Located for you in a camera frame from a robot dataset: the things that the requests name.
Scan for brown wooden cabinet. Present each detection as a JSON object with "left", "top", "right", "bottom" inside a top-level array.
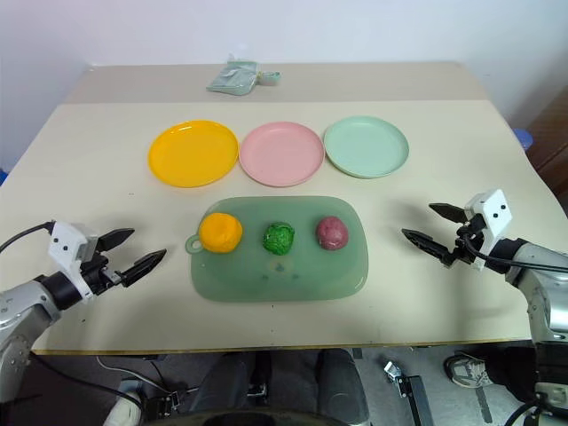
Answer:
[{"left": 525, "top": 86, "right": 568, "bottom": 205}]

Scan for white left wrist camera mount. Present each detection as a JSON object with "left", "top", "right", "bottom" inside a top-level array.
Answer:
[{"left": 46, "top": 220, "right": 99, "bottom": 304}]

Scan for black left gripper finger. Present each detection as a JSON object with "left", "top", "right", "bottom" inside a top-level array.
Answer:
[
  {"left": 119, "top": 248, "right": 168, "bottom": 288},
  {"left": 97, "top": 228, "right": 136, "bottom": 254}
]

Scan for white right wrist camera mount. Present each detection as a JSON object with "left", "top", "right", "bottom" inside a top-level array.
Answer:
[{"left": 463, "top": 188, "right": 515, "bottom": 271}]

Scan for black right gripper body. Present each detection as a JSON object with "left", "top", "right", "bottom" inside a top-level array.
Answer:
[{"left": 445, "top": 214, "right": 485, "bottom": 269}]

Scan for light green plastic plate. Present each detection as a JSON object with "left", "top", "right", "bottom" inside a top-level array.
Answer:
[{"left": 322, "top": 115, "right": 410, "bottom": 180}]

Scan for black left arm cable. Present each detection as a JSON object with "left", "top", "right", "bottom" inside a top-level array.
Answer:
[{"left": 0, "top": 223, "right": 55, "bottom": 255}]

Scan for yellow plastic plate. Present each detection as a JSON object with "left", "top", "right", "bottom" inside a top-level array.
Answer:
[{"left": 147, "top": 119, "right": 240, "bottom": 189}]

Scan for black metal stand foot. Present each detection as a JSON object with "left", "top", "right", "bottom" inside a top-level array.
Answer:
[{"left": 383, "top": 360, "right": 434, "bottom": 426}]

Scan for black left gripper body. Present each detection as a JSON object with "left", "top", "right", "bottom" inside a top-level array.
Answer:
[{"left": 78, "top": 251, "right": 126, "bottom": 297}]

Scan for green toy vegetable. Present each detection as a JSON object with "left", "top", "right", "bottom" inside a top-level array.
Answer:
[{"left": 262, "top": 221, "right": 296, "bottom": 256}]

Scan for orange toy fruit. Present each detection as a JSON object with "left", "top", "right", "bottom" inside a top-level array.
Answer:
[{"left": 198, "top": 212, "right": 244, "bottom": 255}]

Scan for translucent green cutting board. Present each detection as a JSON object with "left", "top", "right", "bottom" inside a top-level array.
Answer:
[{"left": 185, "top": 195, "right": 370, "bottom": 303}]

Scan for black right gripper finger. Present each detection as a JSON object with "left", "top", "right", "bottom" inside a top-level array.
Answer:
[
  {"left": 429, "top": 202, "right": 468, "bottom": 225},
  {"left": 401, "top": 228, "right": 449, "bottom": 265}
]

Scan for grey sneaker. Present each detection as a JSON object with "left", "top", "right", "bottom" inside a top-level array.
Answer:
[{"left": 444, "top": 351, "right": 493, "bottom": 389}]

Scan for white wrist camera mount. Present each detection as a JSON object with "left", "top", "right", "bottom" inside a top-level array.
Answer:
[
  {"left": 463, "top": 188, "right": 515, "bottom": 271},
  {"left": 46, "top": 220, "right": 99, "bottom": 304}
]

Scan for purple red toy fruit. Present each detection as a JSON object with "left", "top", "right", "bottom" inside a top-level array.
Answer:
[{"left": 315, "top": 215, "right": 350, "bottom": 250}]

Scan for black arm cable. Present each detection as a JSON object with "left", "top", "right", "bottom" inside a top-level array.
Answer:
[
  {"left": 0, "top": 223, "right": 55, "bottom": 255},
  {"left": 462, "top": 239, "right": 568, "bottom": 272}
]

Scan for pink plastic plate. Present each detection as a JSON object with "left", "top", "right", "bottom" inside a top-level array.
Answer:
[{"left": 239, "top": 121, "right": 325, "bottom": 187}]

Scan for green plastic bag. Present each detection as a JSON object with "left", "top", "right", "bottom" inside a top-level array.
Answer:
[{"left": 205, "top": 53, "right": 261, "bottom": 95}]

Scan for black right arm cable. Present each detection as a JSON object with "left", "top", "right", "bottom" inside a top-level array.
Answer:
[{"left": 462, "top": 239, "right": 568, "bottom": 272}]

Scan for dark rounded robot legs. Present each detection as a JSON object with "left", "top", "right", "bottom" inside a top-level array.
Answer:
[{"left": 185, "top": 349, "right": 370, "bottom": 426}]

